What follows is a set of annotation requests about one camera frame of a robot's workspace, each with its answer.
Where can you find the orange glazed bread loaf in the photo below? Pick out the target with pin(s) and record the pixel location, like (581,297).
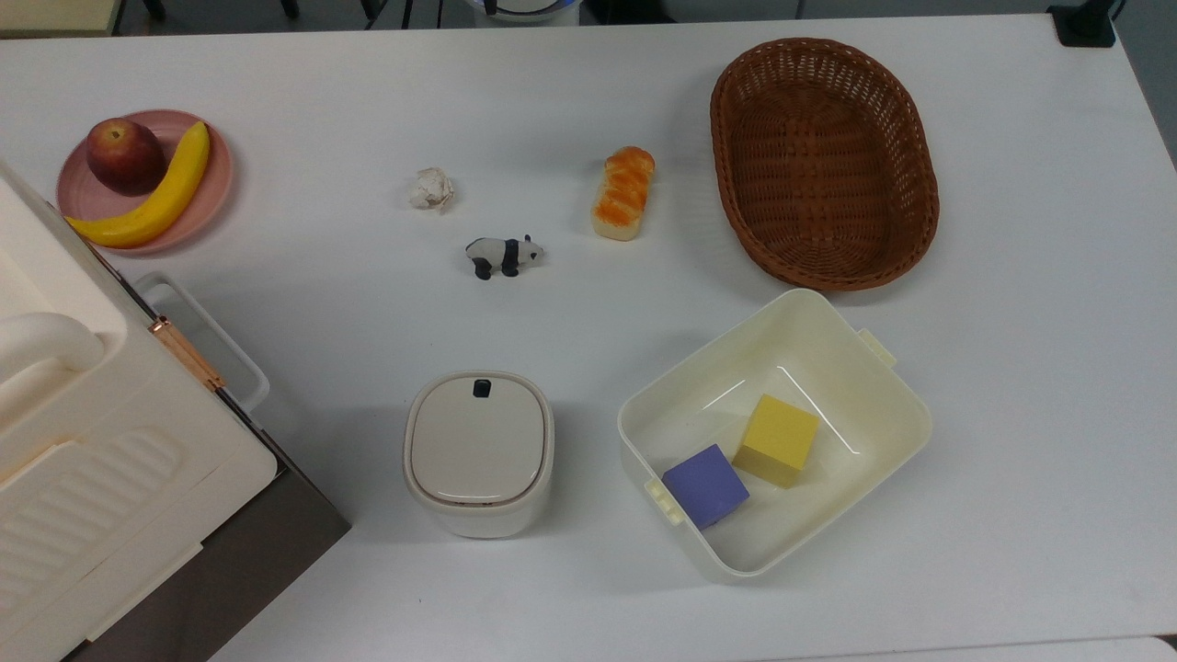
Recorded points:
(623,193)

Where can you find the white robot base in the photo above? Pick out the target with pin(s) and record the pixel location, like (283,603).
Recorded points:
(524,11)

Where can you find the brown woven wicker basket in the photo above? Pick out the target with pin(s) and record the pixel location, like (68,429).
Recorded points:
(828,165)

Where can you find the black and white panda toy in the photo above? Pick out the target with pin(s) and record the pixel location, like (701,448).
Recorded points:
(501,253)

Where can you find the small beige lidded trash can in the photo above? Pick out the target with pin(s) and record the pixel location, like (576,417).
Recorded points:
(478,450)

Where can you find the purple foam cube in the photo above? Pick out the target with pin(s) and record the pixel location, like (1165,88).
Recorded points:
(705,485)

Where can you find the crumpled white paper ball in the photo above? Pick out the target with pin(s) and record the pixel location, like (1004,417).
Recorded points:
(431,189)

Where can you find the yellow foam cube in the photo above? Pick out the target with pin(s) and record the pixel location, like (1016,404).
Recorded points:
(777,439)

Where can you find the open cream plastic bin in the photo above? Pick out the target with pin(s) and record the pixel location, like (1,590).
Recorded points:
(828,368)

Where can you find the dark wooden drawer box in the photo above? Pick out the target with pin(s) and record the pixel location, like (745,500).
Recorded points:
(276,547)

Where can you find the pink plate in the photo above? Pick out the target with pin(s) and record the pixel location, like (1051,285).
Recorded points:
(210,195)

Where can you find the yellow banana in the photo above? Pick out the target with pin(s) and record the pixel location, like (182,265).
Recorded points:
(175,188)

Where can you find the red apple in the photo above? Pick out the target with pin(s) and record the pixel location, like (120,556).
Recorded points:
(124,156)

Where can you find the black table clamp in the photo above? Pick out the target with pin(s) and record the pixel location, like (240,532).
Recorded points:
(1085,23)

